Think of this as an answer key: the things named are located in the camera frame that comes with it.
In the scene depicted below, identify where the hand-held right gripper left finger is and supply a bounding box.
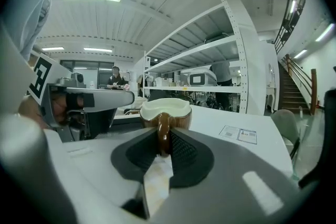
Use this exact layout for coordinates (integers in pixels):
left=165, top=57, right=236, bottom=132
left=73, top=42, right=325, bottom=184
left=0, top=112, right=161, bottom=224

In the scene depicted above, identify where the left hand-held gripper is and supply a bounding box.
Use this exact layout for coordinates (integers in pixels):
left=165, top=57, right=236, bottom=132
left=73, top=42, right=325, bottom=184
left=0, top=19, right=135, bottom=143

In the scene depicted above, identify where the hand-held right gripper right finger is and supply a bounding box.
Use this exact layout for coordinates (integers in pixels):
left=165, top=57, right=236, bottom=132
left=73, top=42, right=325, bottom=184
left=151, top=127, right=302, bottom=224

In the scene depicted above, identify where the brown cup with cream inside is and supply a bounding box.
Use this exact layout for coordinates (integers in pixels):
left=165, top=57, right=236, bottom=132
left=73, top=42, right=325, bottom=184
left=139, top=98, right=193, bottom=158

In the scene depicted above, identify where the person's left forearm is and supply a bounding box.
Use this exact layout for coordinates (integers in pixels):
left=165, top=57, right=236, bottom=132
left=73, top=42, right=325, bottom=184
left=17, top=93, right=44, bottom=128

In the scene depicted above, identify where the person's left hand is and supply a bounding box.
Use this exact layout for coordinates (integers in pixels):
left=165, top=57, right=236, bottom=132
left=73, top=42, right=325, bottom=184
left=51, top=91, right=70, bottom=126

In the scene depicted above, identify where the blue bordered label sticker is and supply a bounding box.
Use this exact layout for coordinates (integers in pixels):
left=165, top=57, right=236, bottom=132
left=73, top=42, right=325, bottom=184
left=237, top=128, right=257, bottom=144

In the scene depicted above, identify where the white label sticker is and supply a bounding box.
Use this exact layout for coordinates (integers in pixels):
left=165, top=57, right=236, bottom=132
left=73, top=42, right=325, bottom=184
left=218, top=125, right=239, bottom=140

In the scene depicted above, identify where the dark glass partition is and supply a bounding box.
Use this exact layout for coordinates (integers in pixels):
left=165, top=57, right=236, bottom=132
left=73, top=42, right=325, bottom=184
left=59, top=59, right=116, bottom=89

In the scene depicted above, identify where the white storage box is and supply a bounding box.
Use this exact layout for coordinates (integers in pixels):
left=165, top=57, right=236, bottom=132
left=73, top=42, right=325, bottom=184
left=154, top=77, right=170, bottom=88

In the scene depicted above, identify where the grey-green chair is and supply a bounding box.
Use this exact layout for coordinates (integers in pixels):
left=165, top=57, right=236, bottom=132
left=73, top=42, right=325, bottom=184
left=270, top=109, right=301, bottom=161

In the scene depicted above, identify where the white console table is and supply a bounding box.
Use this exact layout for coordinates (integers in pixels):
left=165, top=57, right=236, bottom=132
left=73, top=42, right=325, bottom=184
left=266, top=86, right=278, bottom=111

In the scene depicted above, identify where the white appliance with dark screen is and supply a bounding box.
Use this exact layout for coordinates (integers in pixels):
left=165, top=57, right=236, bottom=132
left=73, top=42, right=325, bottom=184
left=186, top=66, right=218, bottom=87

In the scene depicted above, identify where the wooden staircase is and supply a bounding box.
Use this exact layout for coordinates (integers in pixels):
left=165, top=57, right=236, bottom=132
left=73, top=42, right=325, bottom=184
left=277, top=54, right=318, bottom=115

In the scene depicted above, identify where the white framed mirror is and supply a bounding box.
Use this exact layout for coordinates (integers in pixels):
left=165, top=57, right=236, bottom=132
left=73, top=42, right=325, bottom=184
left=267, top=62, right=276, bottom=88

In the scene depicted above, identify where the white metal shelving rack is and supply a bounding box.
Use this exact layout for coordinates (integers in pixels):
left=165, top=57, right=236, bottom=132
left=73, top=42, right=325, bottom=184
left=143, top=0, right=249, bottom=115

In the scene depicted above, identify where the person's light blue shirt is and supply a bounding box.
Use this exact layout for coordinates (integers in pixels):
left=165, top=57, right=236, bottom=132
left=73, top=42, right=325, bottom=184
left=0, top=0, right=68, bottom=61

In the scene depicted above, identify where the black metal railing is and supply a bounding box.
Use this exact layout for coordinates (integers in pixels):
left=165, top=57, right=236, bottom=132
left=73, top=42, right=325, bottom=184
left=274, top=0, right=309, bottom=55

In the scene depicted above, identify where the black curved frame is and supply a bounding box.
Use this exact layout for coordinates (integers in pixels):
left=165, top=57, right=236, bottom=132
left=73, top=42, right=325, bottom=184
left=298, top=89, right=336, bottom=189

